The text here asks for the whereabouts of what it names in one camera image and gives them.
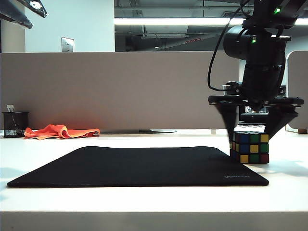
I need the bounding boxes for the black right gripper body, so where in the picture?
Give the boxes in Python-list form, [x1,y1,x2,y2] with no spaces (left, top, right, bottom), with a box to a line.
[208,60,304,112]

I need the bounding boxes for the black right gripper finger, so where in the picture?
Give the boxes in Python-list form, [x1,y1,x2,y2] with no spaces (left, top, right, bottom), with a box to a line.
[264,106,299,141]
[215,103,239,145]

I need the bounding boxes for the multicoloured puzzle cube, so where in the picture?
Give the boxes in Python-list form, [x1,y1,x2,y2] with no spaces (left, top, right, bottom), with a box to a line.
[230,131,270,164]

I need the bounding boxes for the black fabric mouse pad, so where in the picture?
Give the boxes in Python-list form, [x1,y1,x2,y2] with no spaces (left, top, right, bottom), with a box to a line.
[6,146,270,188]

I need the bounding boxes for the black round cushion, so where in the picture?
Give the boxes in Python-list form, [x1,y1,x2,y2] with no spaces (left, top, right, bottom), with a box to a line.
[239,113,268,124]

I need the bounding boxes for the grey desk divider white-edged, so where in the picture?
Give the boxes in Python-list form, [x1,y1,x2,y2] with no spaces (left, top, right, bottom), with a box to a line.
[285,51,308,131]

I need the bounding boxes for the large grey desk divider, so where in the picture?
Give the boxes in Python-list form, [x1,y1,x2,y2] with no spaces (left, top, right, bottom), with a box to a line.
[0,51,246,130]

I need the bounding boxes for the orange cloth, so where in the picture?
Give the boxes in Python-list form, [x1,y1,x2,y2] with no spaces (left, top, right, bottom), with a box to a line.
[24,124,101,140]

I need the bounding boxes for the black mesh pen holder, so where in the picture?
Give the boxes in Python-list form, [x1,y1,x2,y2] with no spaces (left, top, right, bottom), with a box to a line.
[1,111,29,138]

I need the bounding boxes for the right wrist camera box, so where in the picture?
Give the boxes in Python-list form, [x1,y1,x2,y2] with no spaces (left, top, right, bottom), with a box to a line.
[222,81,287,96]

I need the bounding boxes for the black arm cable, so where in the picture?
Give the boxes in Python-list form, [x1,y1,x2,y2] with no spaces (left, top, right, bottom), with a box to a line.
[207,0,256,92]

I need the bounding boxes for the metal wall plate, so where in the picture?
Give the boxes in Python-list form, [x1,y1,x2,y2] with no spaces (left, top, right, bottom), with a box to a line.
[61,37,75,53]

